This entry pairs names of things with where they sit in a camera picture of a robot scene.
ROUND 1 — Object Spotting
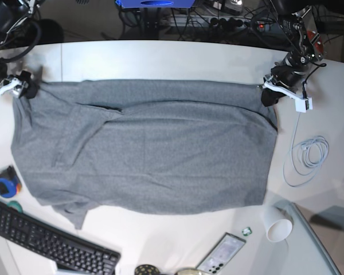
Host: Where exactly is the black computer keyboard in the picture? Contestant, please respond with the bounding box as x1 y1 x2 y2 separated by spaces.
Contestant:
0 202 121 274

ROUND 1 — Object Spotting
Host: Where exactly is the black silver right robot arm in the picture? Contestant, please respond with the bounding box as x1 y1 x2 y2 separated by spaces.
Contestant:
0 1 43 99

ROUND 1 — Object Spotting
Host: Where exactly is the glass side table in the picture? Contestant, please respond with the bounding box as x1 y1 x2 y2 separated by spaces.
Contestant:
272 199 344 275

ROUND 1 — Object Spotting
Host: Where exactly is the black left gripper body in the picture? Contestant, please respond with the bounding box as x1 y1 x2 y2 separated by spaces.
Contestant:
261 66 290 107

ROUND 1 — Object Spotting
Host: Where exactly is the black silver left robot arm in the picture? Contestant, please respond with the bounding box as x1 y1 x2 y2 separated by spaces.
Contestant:
250 1 326 113

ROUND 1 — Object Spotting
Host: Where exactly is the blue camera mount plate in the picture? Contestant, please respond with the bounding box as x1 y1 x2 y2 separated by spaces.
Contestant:
115 0 195 9

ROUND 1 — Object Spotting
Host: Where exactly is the small green white packet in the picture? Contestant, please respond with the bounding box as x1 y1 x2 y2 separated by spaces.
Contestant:
241 226 252 237

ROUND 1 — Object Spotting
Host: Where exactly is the black dotted round lid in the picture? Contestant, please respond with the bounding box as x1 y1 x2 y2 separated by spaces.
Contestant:
134 264 161 275

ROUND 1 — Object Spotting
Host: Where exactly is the smartphone with clear case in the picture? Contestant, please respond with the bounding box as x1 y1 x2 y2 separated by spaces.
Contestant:
196 233 246 274

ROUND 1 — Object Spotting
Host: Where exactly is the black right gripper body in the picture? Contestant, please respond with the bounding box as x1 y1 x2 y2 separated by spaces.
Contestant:
19 69 42 99

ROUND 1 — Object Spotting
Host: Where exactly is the grey t-shirt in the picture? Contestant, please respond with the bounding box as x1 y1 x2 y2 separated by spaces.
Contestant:
11 80 277 228

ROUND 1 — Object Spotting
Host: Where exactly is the black power strip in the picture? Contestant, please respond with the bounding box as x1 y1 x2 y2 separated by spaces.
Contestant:
208 17 276 32

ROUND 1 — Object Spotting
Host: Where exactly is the green tape roll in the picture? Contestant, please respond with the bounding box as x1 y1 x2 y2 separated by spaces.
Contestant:
7 201 23 213

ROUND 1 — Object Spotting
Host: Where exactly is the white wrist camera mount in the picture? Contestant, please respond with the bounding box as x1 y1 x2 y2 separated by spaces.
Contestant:
258 81 313 113
0 76 29 98

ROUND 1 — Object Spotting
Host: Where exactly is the olive round container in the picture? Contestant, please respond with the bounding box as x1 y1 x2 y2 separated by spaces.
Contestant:
175 268 202 275

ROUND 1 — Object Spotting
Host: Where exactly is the blue black tape measure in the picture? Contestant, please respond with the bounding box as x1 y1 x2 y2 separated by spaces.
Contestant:
0 166 22 198

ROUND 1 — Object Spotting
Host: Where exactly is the white coiled charging cable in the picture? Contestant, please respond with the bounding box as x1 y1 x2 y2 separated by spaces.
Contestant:
283 111 330 188

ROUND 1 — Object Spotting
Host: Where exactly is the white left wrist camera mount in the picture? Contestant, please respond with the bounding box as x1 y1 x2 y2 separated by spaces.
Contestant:
258 81 313 113

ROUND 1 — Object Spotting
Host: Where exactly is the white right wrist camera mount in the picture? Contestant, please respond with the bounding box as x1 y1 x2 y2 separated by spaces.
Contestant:
0 76 29 98

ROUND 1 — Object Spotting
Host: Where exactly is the white paper cup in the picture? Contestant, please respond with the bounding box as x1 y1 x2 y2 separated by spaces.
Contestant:
261 206 293 243

